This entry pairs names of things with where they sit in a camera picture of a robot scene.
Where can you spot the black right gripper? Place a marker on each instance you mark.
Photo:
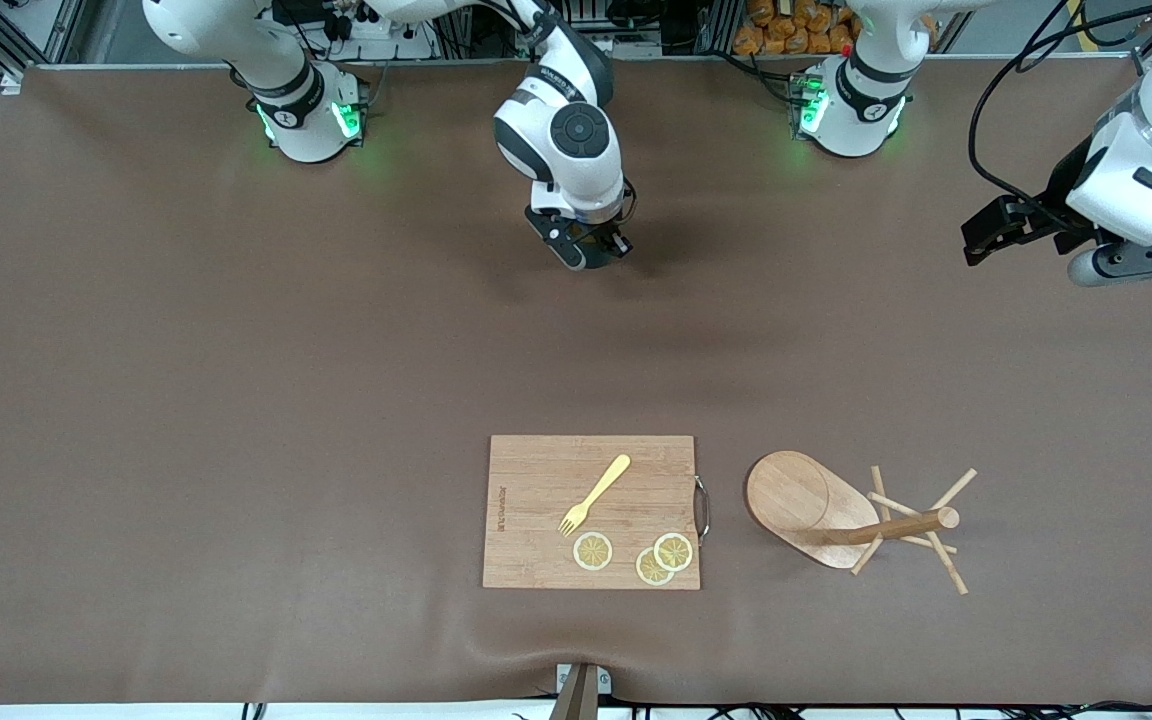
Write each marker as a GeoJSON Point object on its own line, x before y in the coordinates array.
{"type": "Point", "coordinates": [604, 236]}

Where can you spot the white power strip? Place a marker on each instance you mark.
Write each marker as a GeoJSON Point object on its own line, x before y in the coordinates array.
{"type": "Point", "coordinates": [406, 42]}

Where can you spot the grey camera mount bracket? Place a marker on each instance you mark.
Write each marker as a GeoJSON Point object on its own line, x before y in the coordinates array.
{"type": "Point", "coordinates": [579, 695]}

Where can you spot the yellow plastic fork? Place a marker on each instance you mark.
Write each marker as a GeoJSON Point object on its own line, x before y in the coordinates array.
{"type": "Point", "coordinates": [596, 492]}

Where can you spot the pile of orange items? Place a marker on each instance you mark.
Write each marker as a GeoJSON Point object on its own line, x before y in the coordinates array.
{"type": "Point", "coordinates": [786, 35]}

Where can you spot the lemon slice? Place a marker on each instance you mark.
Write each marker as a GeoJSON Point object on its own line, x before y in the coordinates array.
{"type": "Point", "coordinates": [593, 551]}
{"type": "Point", "coordinates": [648, 572]}
{"type": "Point", "coordinates": [674, 551]}

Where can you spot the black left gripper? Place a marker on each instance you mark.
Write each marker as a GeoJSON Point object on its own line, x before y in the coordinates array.
{"type": "Point", "coordinates": [1054, 203]}

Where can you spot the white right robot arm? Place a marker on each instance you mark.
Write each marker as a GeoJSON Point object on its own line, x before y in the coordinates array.
{"type": "Point", "coordinates": [576, 150]}

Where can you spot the brown table mat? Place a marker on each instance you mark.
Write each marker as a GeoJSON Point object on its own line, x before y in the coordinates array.
{"type": "Point", "coordinates": [236, 550]}

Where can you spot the bamboo cutting board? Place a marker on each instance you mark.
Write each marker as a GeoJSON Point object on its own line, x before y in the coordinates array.
{"type": "Point", "coordinates": [536, 500]}

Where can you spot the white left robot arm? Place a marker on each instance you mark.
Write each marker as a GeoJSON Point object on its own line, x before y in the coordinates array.
{"type": "Point", "coordinates": [1136, 170]}

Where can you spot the wooden cup rack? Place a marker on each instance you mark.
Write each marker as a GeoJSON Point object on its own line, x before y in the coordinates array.
{"type": "Point", "coordinates": [786, 495]}

